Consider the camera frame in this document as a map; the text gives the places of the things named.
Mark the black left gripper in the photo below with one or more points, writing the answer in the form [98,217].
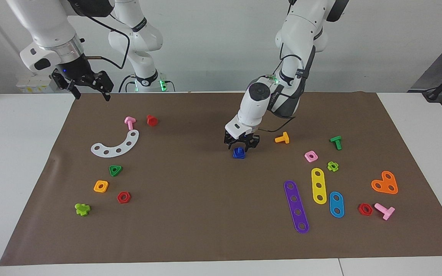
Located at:
[242,140]

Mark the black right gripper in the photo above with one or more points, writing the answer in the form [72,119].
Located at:
[77,71]

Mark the blue plastic bolt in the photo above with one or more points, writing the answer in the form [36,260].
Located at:
[239,150]

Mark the blue square plastic nut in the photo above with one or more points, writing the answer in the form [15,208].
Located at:
[238,156]

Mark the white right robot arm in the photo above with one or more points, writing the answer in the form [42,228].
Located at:
[50,27]

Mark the orange plastic bolt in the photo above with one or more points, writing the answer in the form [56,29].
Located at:
[282,138]

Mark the pink plastic bolt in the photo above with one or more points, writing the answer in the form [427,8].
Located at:
[385,211]
[130,122]

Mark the pink square plastic nut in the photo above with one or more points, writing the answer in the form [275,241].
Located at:
[307,156]

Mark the white curved perforated plate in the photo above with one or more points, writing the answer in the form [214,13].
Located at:
[124,147]

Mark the brown table mat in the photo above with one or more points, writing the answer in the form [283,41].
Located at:
[205,211]

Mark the red plastic bolt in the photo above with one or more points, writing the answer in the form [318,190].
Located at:
[152,120]

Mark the purple four-hole strip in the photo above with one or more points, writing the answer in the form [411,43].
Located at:
[296,205]

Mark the yellow three-hole strip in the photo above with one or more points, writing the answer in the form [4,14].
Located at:
[318,180]

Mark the green triangular plastic nut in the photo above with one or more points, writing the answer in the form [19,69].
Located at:
[111,168]

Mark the lime green cross nut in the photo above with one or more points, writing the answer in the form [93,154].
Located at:
[336,167]

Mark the orange square plastic nut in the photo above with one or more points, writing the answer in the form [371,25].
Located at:
[96,187]

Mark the blue two-hole strip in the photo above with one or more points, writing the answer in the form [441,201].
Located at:
[336,204]

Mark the red hexagonal plastic nut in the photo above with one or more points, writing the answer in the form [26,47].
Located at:
[119,197]
[361,210]

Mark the lime green plastic bolt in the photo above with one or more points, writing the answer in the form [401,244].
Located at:
[82,209]

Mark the orange three-hole corner plate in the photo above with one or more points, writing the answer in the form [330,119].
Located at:
[384,183]

